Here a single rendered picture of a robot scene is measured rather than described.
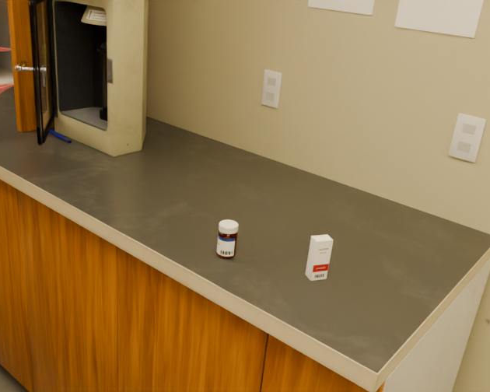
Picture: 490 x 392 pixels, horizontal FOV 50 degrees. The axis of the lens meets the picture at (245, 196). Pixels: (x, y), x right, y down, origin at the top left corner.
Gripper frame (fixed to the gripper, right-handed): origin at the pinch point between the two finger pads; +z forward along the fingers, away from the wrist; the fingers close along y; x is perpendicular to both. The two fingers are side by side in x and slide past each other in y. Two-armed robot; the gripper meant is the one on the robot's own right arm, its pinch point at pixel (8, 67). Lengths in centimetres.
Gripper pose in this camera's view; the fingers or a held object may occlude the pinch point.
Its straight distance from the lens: 163.7
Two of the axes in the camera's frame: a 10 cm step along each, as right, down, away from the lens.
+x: -7.7, -3.2, 5.5
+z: 6.3, -2.4, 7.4
